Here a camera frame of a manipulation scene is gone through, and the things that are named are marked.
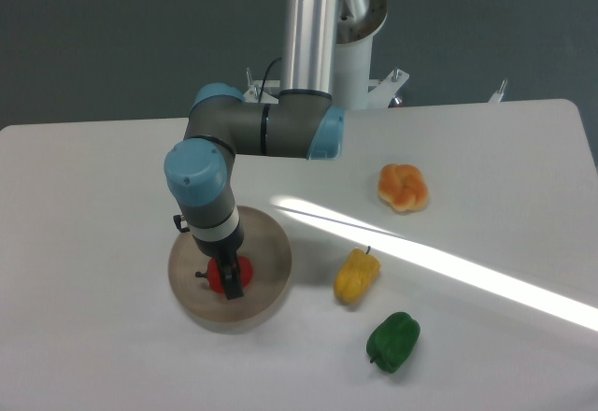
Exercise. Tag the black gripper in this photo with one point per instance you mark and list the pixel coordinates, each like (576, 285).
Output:
(226, 237)

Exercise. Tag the red toy bell pepper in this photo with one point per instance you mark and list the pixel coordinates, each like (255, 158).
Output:
(213, 277)

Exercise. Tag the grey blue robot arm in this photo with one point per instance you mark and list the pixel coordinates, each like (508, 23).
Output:
(305, 122)

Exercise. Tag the beige round plate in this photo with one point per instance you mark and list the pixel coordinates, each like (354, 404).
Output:
(268, 249)

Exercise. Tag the yellow toy bell pepper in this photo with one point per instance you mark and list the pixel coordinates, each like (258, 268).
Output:
(356, 276)

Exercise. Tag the green toy bell pepper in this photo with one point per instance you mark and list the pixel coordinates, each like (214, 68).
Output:
(392, 341)

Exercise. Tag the orange knotted bread roll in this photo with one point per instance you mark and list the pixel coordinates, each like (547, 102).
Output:
(402, 187)

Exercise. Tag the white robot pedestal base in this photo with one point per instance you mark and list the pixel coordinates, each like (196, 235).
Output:
(355, 70)

